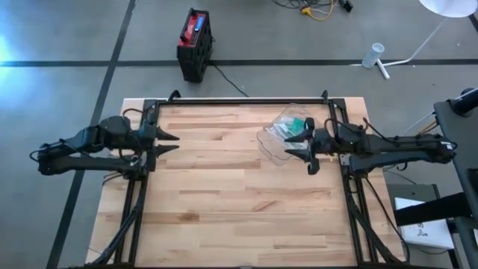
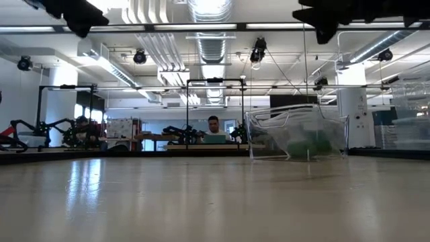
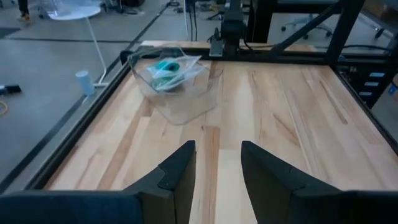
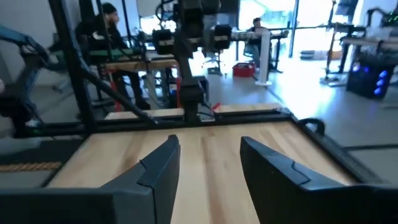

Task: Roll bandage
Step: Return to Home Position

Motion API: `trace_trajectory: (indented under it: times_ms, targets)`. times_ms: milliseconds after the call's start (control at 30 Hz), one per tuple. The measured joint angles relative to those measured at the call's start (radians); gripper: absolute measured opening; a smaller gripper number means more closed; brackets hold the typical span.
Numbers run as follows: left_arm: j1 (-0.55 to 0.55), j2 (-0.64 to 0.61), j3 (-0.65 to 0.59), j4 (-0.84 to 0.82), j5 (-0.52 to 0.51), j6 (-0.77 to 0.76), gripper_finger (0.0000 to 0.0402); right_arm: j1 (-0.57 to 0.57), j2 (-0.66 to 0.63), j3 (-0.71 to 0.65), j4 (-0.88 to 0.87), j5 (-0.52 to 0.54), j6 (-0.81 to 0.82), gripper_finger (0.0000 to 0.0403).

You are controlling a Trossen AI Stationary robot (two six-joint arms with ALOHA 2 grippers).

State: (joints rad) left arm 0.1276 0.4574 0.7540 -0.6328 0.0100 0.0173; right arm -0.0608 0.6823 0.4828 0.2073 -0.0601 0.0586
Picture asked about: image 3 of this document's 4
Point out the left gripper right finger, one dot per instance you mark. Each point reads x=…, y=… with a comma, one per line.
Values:
x=326, y=207

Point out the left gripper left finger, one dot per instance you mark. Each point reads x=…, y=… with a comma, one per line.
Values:
x=77, y=207

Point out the clear plastic container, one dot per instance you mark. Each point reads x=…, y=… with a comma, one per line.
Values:
x=186, y=105

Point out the clear plastic bag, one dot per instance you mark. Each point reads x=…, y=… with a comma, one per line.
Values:
x=189, y=65
x=183, y=79

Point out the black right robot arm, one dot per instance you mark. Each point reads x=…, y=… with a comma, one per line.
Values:
x=231, y=28

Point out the black box with white labels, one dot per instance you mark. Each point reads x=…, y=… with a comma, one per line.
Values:
x=370, y=87

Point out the grey office chair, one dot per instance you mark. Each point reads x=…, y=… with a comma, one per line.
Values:
x=306, y=23

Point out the white floor stand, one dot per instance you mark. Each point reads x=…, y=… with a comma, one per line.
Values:
x=74, y=9

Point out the person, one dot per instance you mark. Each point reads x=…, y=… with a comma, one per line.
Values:
x=23, y=9

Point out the black aluminium rig frame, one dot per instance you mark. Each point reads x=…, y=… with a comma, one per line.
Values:
x=79, y=124

